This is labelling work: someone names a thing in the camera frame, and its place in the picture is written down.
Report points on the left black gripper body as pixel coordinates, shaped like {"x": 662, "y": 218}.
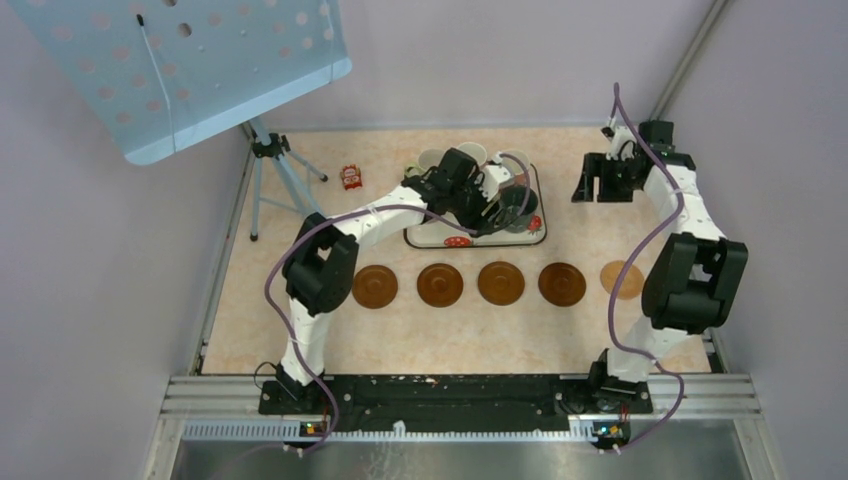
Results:
{"x": 469, "y": 202}

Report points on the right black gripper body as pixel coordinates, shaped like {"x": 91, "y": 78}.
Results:
{"x": 623, "y": 184}

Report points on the dark green mug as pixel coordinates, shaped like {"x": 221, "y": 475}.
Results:
{"x": 520, "y": 202}

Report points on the strawberry enamel tray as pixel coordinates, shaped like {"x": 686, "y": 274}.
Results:
{"x": 523, "y": 232}

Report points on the brown wooden coaster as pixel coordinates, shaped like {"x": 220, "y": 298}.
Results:
{"x": 501, "y": 283}
{"x": 562, "y": 284}
{"x": 375, "y": 287}
{"x": 440, "y": 285}

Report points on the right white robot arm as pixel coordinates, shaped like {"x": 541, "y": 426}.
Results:
{"x": 694, "y": 281}

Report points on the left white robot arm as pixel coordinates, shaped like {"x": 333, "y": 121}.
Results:
{"x": 320, "y": 266}

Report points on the salmon pink mug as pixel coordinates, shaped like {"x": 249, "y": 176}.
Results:
{"x": 516, "y": 161}

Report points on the light green mug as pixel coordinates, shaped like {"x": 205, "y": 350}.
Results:
{"x": 427, "y": 159}

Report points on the pale pink mug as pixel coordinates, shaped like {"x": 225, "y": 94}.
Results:
{"x": 474, "y": 150}

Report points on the small red toy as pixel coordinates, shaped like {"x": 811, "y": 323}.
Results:
{"x": 351, "y": 177}

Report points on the blue perforated board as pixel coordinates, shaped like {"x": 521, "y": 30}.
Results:
{"x": 163, "y": 76}

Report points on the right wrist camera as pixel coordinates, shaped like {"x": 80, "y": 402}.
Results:
{"x": 622, "y": 142}

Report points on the white cable duct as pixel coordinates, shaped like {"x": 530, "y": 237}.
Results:
{"x": 290, "y": 431}

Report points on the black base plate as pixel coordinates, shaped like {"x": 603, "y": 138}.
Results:
{"x": 452, "y": 403}

